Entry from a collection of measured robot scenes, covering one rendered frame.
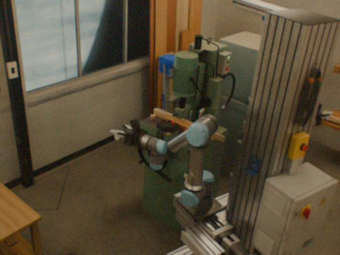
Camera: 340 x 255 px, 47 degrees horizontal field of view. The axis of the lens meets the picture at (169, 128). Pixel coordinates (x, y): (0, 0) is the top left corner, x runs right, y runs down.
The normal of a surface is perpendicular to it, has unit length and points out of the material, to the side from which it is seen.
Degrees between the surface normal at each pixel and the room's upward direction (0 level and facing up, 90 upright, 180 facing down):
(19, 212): 0
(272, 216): 90
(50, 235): 0
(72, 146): 90
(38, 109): 90
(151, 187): 90
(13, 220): 0
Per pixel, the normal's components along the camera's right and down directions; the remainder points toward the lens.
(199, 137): -0.49, 0.28
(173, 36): 0.76, 0.32
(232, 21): -0.66, 0.33
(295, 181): 0.07, -0.87
